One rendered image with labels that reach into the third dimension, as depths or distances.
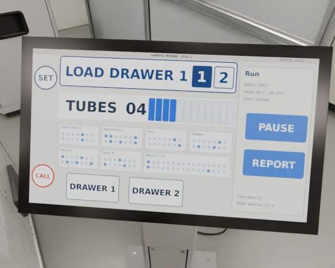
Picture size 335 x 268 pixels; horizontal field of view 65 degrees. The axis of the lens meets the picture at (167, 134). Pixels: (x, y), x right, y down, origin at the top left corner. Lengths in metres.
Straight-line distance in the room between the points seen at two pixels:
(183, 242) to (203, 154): 0.39
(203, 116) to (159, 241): 0.45
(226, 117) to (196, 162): 0.09
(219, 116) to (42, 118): 0.30
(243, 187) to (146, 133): 0.19
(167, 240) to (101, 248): 0.80
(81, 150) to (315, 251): 1.42
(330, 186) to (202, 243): 0.92
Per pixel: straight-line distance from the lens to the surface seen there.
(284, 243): 1.65
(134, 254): 1.47
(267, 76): 0.47
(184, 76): 0.45
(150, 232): 0.76
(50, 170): 0.51
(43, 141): 0.51
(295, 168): 0.49
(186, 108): 0.45
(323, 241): 1.74
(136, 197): 0.47
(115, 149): 0.46
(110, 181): 0.47
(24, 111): 0.52
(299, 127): 0.48
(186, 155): 0.45
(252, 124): 0.46
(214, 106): 0.45
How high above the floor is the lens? 1.38
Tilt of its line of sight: 43 degrees down
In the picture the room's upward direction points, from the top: straight up
